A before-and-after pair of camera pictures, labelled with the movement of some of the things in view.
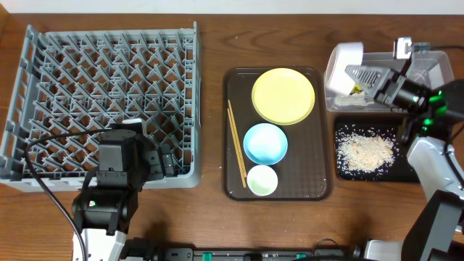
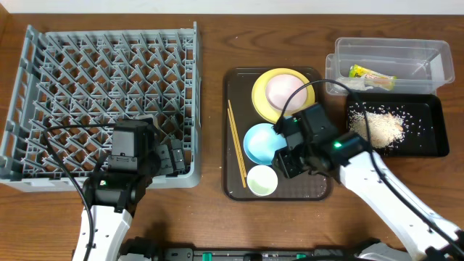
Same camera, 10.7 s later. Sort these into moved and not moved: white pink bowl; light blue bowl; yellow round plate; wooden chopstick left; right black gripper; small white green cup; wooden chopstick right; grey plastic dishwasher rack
Moved: white pink bowl; right black gripper
Not moved: wooden chopstick right; small white green cup; wooden chopstick left; grey plastic dishwasher rack; light blue bowl; yellow round plate
